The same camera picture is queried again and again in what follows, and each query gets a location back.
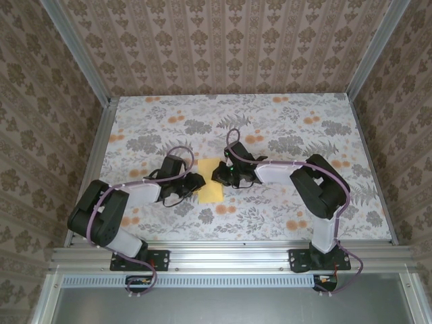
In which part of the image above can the yellow cloth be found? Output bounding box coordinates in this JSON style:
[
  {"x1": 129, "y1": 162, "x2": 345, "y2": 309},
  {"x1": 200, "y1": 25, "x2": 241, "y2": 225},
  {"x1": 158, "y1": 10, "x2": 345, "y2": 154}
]
[{"x1": 197, "y1": 157, "x2": 225, "y2": 205}]

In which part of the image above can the grey slotted cable duct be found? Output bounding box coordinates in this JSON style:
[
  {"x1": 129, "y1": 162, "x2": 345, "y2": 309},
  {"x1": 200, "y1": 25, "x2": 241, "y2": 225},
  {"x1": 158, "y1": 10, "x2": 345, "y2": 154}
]
[{"x1": 62, "y1": 273, "x2": 401, "y2": 288}]

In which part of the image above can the aluminium table side rail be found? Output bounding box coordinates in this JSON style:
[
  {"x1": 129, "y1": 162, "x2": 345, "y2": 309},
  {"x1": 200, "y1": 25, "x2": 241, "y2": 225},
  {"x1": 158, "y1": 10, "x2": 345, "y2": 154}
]
[
  {"x1": 348, "y1": 93, "x2": 400, "y2": 246},
  {"x1": 65, "y1": 97, "x2": 119, "y2": 248}
]

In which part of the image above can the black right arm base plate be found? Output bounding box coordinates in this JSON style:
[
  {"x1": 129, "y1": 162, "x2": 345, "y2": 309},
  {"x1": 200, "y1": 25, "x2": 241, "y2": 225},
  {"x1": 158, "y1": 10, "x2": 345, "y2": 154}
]
[{"x1": 288, "y1": 248, "x2": 352, "y2": 273}]

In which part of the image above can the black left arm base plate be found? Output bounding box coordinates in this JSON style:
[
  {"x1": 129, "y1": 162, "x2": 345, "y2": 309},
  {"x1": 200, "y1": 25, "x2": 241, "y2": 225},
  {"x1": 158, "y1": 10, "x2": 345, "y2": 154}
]
[{"x1": 109, "y1": 248, "x2": 171, "y2": 272}]

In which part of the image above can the black control board with wires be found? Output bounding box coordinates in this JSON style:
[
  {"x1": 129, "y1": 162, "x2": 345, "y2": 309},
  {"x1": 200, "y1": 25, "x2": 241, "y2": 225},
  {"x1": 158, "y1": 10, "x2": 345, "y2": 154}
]
[
  {"x1": 125, "y1": 275, "x2": 157, "y2": 294},
  {"x1": 312, "y1": 275, "x2": 340, "y2": 293}
]

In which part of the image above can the aluminium lower frame rail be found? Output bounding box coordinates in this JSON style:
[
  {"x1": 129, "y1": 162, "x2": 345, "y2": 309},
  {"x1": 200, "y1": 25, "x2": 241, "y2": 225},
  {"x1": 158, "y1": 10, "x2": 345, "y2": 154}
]
[
  {"x1": 399, "y1": 272, "x2": 427, "y2": 324},
  {"x1": 32, "y1": 272, "x2": 65, "y2": 324}
]

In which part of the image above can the aluminium corner post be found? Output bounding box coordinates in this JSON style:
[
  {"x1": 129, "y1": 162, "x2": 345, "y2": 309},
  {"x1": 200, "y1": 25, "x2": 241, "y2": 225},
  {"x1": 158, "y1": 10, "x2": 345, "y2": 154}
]
[
  {"x1": 43, "y1": 0, "x2": 113, "y2": 106},
  {"x1": 346, "y1": 0, "x2": 412, "y2": 99}
]

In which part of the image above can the thin black left gripper cable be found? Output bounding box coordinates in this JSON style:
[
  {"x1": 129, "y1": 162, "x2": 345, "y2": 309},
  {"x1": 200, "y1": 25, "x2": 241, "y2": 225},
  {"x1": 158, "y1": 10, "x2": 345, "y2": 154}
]
[{"x1": 161, "y1": 193, "x2": 186, "y2": 208}]

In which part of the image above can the grey sheet metal panel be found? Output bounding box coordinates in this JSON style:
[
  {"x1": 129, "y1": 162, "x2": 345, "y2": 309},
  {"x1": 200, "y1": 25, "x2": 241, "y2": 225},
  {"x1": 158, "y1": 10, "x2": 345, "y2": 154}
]
[{"x1": 53, "y1": 286, "x2": 415, "y2": 324}]

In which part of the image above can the aluminium cross rail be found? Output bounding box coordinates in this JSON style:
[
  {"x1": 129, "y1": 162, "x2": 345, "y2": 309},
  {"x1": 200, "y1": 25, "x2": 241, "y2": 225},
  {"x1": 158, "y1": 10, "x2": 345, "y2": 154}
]
[{"x1": 49, "y1": 245, "x2": 419, "y2": 273}]

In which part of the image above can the floral patterned table mat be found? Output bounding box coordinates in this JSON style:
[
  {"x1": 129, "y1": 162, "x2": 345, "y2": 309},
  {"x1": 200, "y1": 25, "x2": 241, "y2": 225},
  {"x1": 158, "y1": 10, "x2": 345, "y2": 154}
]
[{"x1": 82, "y1": 95, "x2": 394, "y2": 242}]

